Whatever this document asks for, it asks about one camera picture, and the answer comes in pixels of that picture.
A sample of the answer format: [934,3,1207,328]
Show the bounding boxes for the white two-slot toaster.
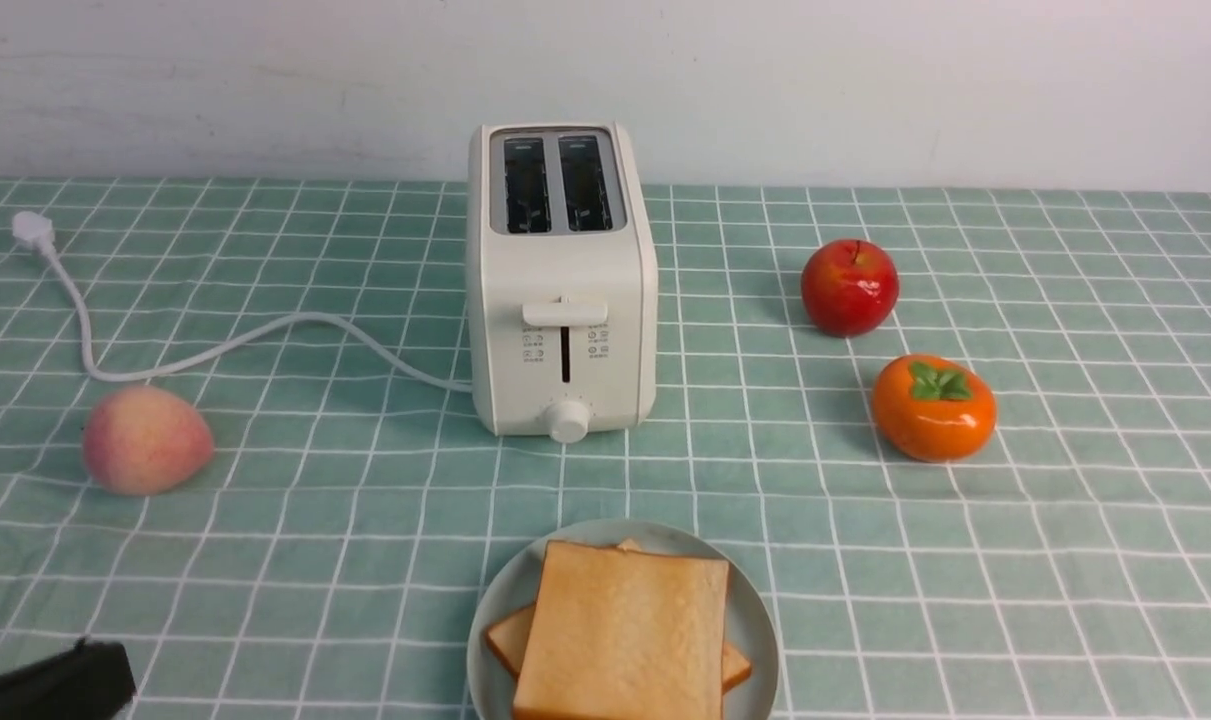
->
[464,123,659,445]

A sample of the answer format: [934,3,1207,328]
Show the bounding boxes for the red apple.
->
[800,238,899,338]

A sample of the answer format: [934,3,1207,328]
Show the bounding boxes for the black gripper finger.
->
[0,638,137,719]

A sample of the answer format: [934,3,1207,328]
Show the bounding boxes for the white toaster power cable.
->
[11,211,474,394]

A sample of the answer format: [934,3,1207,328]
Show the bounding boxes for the toast slice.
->
[512,540,731,720]
[483,538,753,695]

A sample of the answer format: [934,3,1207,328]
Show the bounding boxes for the orange persimmon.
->
[869,355,998,462]

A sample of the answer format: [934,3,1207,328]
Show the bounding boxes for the pale green round plate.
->
[467,519,780,719]

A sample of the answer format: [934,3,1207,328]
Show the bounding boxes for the green white checkered tablecloth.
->
[0,178,1211,719]

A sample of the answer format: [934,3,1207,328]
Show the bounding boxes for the pink yellow peach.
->
[81,386,216,496]

